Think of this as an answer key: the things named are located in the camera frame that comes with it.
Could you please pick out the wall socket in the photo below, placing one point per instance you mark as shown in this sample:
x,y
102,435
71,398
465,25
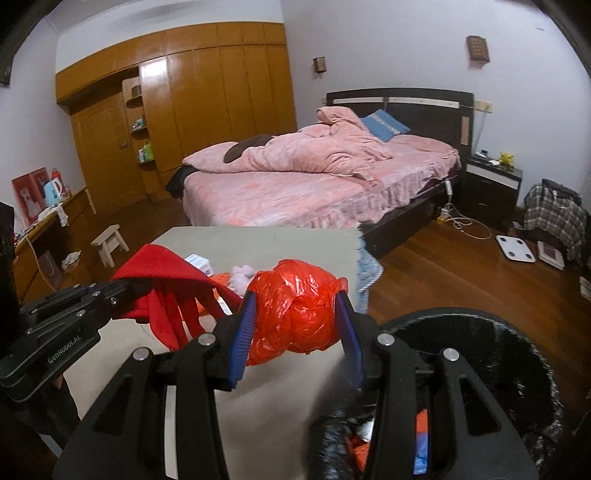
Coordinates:
x,y
484,106

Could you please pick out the dark wooden bed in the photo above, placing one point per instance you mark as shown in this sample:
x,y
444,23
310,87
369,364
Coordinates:
x,y
415,113

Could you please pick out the green bottle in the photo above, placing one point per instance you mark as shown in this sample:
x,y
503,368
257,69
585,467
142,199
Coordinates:
x,y
147,151

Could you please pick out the wooden desk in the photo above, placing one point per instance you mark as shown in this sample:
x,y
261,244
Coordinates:
x,y
76,217

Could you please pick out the wooden wardrobe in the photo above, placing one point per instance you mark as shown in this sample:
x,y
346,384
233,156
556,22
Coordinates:
x,y
231,92

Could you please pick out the dark nightstand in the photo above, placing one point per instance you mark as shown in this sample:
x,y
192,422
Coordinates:
x,y
489,198

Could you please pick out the large wall lamp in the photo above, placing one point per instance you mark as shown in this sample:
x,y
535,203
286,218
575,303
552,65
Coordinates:
x,y
477,48

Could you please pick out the white bathroom scale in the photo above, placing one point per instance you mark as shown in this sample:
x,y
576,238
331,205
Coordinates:
x,y
515,249

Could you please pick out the red picture frame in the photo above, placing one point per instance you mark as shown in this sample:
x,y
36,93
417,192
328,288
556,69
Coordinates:
x,y
27,194

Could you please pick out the white paper box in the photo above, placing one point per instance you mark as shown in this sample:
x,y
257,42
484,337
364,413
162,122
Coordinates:
x,y
198,263

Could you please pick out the light blue kettle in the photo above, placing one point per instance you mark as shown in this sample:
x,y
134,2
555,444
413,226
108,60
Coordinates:
x,y
53,194

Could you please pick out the pink bedsheet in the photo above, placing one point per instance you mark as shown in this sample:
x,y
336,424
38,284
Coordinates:
x,y
277,198

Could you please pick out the red bottle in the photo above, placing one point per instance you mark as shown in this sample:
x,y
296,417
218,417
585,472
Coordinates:
x,y
56,175

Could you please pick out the blue quilted mat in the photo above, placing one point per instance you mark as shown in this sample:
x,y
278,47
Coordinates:
x,y
369,272

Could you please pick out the trash bin with black bag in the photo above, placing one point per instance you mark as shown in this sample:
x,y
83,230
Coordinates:
x,y
508,346

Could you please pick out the red plastic bag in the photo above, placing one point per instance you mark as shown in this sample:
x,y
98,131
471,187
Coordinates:
x,y
295,309

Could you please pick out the pink quilt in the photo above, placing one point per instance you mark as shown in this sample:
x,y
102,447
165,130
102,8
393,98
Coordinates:
x,y
300,157

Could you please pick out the white cloth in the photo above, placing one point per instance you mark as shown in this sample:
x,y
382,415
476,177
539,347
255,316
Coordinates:
x,y
60,214

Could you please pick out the plaid cloth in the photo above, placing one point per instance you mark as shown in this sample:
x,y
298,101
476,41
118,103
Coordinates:
x,y
554,217

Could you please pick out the small wooden stool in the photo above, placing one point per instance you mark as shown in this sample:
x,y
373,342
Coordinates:
x,y
106,232

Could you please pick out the blue pillow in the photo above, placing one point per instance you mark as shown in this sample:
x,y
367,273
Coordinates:
x,y
385,124

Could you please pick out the pink pillow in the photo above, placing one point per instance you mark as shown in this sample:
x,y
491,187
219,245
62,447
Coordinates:
x,y
425,144

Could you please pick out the red cloth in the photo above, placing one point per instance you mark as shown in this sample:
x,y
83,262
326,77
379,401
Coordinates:
x,y
157,263

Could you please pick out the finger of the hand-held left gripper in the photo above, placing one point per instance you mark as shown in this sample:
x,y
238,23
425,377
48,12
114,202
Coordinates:
x,y
83,295
92,316

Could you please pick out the brown paper bag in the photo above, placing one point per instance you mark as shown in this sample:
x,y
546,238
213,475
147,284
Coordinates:
x,y
50,270

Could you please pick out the white paper sheet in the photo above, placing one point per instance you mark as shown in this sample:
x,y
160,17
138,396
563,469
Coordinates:
x,y
585,286

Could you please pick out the small wall lamp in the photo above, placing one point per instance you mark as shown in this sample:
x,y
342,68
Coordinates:
x,y
319,64

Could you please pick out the red-topped scale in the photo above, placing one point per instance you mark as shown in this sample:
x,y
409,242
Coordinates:
x,y
551,254

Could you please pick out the dark cloth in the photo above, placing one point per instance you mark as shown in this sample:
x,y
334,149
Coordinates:
x,y
178,182

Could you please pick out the orange knitted pad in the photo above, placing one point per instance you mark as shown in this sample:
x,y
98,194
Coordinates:
x,y
221,278

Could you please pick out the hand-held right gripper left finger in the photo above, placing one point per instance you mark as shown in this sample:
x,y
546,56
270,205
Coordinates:
x,y
244,323

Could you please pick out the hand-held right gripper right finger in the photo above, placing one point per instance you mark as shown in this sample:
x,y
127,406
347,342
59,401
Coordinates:
x,y
348,332

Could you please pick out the pink cloth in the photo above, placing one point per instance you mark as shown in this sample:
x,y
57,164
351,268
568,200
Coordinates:
x,y
240,277

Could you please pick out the yellow plush toy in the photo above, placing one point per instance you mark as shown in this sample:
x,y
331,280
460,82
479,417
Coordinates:
x,y
506,159

